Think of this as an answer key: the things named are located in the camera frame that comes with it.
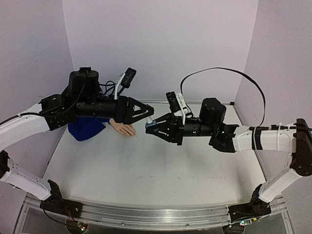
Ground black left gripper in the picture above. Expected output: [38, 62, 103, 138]
[76, 96, 157, 125]

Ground blue nail polish bottle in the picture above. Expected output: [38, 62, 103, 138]
[145, 121, 156, 129]

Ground white nail polish cap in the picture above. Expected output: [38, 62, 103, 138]
[146, 117, 153, 124]

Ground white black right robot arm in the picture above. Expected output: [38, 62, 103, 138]
[145, 98, 312, 203]

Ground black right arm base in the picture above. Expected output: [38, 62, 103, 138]
[228, 184, 272, 223]

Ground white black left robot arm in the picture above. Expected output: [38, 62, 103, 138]
[0, 67, 154, 213]

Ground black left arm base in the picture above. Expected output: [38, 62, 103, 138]
[40, 179, 82, 218]

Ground mannequin hand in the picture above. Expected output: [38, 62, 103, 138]
[109, 118, 137, 138]

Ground blue white red jacket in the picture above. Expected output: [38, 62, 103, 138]
[68, 117, 110, 141]

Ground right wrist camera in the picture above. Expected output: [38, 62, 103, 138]
[166, 92, 194, 120]

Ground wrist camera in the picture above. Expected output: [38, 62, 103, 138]
[166, 92, 194, 120]
[114, 67, 137, 99]

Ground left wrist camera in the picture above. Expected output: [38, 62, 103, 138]
[114, 67, 137, 99]

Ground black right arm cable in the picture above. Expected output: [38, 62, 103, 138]
[179, 67, 268, 127]

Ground aluminium table front rail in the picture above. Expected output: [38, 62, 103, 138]
[24, 195, 291, 231]

